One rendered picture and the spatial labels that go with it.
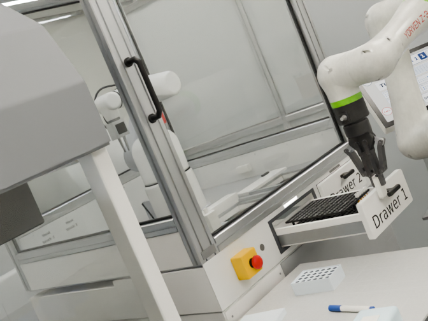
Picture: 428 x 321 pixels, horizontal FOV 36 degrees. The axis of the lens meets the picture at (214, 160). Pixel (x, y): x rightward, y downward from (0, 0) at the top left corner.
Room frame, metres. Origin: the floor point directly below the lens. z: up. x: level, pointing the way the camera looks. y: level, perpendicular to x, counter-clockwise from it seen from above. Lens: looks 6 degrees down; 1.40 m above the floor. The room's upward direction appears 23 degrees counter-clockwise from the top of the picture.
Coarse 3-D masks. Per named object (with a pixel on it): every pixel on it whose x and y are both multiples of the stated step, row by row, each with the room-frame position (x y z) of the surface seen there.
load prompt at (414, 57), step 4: (420, 52) 2.76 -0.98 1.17; (424, 52) 2.76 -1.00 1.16; (412, 56) 2.76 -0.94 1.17; (416, 56) 2.75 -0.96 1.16; (420, 56) 2.75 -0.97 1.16; (424, 56) 2.74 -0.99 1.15; (412, 60) 2.74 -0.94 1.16; (416, 60) 2.74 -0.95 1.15; (420, 60) 2.73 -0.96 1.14; (424, 60) 2.73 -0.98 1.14
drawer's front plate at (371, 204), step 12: (396, 180) 1.94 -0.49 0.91; (372, 192) 1.84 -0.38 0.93; (396, 192) 1.92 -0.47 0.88; (408, 192) 1.97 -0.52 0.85; (360, 204) 1.77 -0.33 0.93; (372, 204) 1.81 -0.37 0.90; (384, 204) 1.85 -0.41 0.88; (396, 204) 1.90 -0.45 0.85; (408, 204) 1.95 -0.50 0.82; (360, 216) 1.78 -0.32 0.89; (372, 216) 1.79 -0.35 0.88; (396, 216) 1.88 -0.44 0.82; (372, 228) 1.78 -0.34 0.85; (384, 228) 1.82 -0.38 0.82
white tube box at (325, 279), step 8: (304, 272) 1.81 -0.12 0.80; (312, 272) 1.79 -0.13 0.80; (320, 272) 1.76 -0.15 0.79; (328, 272) 1.74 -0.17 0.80; (336, 272) 1.72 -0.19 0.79; (296, 280) 1.78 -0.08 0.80; (304, 280) 1.75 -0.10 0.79; (312, 280) 1.72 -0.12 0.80; (320, 280) 1.70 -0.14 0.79; (328, 280) 1.69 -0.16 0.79; (336, 280) 1.71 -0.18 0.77; (296, 288) 1.75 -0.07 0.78; (304, 288) 1.74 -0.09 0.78; (312, 288) 1.72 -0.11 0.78; (320, 288) 1.71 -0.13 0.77; (328, 288) 1.69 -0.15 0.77
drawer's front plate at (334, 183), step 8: (344, 168) 2.35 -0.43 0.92; (352, 168) 2.39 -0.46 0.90; (328, 176) 2.29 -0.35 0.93; (336, 176) 2.30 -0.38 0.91; (352, 176) 2.37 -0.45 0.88; (360, 176) 2.41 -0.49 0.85; (320, 184) 2.22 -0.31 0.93; (328, 184) 2.25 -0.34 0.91; (336, 184) 2.29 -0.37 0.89; (344, 184) 2.32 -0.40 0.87; (360, 184) 2.40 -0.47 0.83; (320, 192) 2.23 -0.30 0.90; (328, 192) 2.24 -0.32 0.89; (336, 192) 2.27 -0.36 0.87; (344, 192) 2.30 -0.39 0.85
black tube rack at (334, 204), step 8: (352, 192) 2.05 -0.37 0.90; (320, 200) 2.12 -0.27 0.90; (328, 200) 2.08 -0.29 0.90; (336, 200) 2.03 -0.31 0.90; (344, 200) 1.99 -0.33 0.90; (352, 200) 1.95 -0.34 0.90; (304, 208) 2.09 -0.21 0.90; (312, 208) 2.05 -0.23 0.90; (320, 208) 2.01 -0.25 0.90; (328, 208) 1.98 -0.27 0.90; (336, 208) 1.94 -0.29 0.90; (352, 208) 1.97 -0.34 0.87; (296, 216) 2.04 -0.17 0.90; (304, 216) 2.01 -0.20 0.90; (312, 216) 1.97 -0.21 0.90; (320, 216) 1.93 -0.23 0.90; (328, 216) 2.00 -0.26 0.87; (336, 216) 1.96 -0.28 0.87; (296, 224) 2.06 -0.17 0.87
